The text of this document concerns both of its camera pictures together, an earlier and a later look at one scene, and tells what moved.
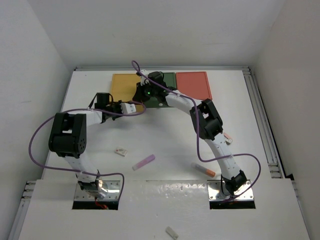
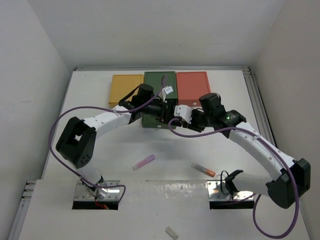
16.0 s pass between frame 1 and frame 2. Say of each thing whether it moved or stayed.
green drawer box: moved
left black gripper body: moved
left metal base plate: stayed
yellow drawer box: stayed
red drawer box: stayed
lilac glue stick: stayed
